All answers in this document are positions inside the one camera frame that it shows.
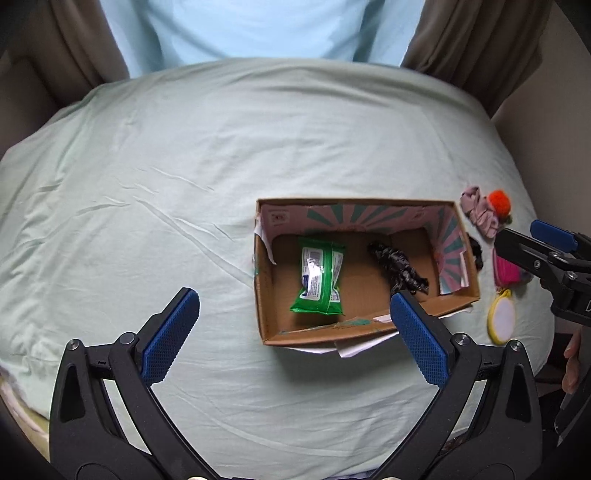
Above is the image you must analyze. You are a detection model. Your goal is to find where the green wet wipes pack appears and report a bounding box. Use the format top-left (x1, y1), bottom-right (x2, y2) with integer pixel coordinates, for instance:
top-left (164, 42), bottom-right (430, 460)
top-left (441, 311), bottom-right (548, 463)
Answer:
top-left (290, 237), bottom-right (346, 316)

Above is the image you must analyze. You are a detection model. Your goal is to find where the black sock bundle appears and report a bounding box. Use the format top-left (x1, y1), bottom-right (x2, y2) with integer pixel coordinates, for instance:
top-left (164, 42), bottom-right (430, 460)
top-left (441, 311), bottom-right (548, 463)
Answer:
top-left (468, 235), bottom-right (484, 272)

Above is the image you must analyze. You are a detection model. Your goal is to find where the left brown curtain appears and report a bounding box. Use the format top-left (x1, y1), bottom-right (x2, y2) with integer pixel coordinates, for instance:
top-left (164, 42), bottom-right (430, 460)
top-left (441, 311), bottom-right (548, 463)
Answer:
top-left (1, 1), bottom-right (129, 153)

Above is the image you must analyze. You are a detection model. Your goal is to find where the light blue sheer curtain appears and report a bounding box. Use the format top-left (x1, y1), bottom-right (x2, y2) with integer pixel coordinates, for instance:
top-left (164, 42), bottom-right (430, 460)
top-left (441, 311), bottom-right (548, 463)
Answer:
top-left (101, 0), bottom-right (425, 77)

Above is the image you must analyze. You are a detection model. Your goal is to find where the right brown curtain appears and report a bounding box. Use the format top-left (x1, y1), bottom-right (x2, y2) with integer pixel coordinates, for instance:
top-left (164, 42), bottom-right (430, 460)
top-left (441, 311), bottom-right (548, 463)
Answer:
top-left (402, 0), bottom-right (552, 116)

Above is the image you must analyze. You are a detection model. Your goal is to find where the yellow rimmed round mesh pad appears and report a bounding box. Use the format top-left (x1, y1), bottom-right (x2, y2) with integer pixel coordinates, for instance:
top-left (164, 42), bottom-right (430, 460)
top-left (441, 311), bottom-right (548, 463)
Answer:
top-left (487, 289), bottom-right (517, 345)

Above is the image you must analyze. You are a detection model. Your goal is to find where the person's right hand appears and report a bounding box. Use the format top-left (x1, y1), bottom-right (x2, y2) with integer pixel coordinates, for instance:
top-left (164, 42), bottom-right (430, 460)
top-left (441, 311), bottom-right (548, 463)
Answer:
top-left (562, 328), bottom-right (582, 395)

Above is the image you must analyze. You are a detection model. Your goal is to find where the magenta leather pouch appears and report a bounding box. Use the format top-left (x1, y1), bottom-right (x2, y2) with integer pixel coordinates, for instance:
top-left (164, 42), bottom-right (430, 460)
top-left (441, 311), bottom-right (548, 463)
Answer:
top-left (492, 249), bottom-right (533, 289)

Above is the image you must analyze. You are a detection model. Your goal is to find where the dusty pink scrunchie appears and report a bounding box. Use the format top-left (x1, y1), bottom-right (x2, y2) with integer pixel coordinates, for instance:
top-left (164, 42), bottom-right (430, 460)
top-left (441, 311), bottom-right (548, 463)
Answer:
top-left (460, 186), bottom-right (500, 240)

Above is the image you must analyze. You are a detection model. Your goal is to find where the black patterned scrunchie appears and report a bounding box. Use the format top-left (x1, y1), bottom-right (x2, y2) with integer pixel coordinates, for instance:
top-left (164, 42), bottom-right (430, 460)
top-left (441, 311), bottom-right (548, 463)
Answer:
top-left (368, 241), bottom-right (430, 295)

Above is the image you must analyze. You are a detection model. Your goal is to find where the brown curtain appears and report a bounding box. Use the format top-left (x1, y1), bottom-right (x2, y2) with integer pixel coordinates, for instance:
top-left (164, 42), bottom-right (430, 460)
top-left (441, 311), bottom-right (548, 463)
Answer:
top-left (402, 0), bottom-right (552, 116)
top-left (1, 1), bottom-right (129, 153)

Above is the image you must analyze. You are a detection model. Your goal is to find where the open cardboard box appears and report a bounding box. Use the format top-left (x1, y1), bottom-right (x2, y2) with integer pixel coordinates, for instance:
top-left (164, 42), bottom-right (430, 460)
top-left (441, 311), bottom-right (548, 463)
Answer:
top-left (254, 199), bottom-right (480, 349)

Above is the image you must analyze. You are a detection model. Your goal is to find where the pale green bed sheet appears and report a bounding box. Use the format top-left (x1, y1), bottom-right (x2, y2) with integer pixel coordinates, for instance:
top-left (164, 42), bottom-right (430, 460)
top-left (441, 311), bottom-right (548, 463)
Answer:
top-left (1, 59), bottom-right (536, 479)

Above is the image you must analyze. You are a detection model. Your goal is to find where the orange pom-pom keychain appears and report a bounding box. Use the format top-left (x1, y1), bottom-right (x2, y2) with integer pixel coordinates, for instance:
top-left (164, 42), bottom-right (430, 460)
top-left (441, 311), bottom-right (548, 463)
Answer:
top-left (487, 189), bottom-right (512, 224)

